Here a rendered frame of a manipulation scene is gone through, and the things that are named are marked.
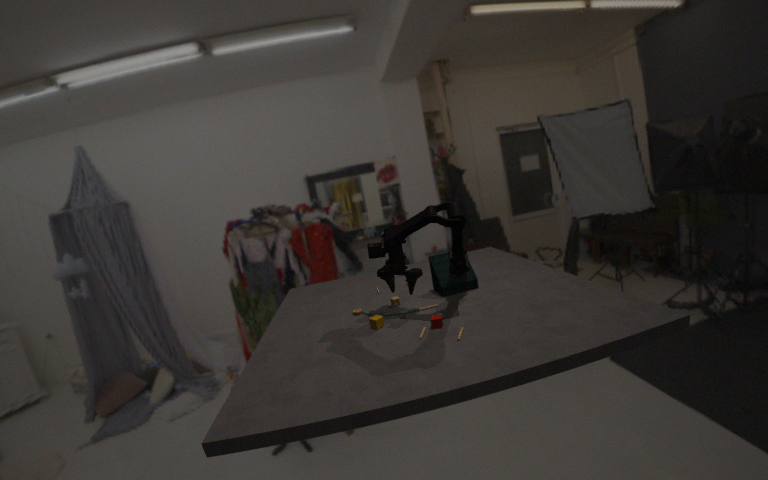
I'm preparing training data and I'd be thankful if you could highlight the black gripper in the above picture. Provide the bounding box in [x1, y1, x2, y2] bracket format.
[377, 255, 423, 295]

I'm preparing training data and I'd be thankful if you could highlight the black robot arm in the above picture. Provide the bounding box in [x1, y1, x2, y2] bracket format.
[367, 202, 470, 279]

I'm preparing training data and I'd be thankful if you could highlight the yellow wooden cube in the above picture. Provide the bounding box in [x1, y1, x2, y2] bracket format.
[369, 314, 385, 330]

